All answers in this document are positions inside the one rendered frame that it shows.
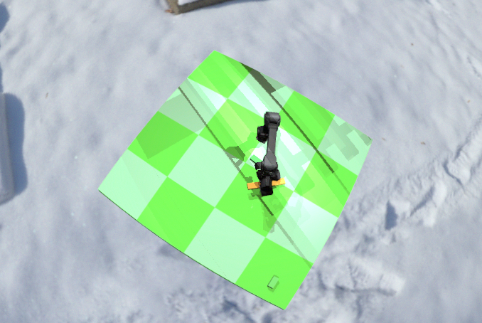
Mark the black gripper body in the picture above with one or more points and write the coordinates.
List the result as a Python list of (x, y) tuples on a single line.
[(258, 166)]

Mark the orange bar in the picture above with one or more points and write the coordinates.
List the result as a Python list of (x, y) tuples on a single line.
[(255, 185)]

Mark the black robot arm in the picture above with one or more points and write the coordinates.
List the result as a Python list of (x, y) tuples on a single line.
[(269, 167)]

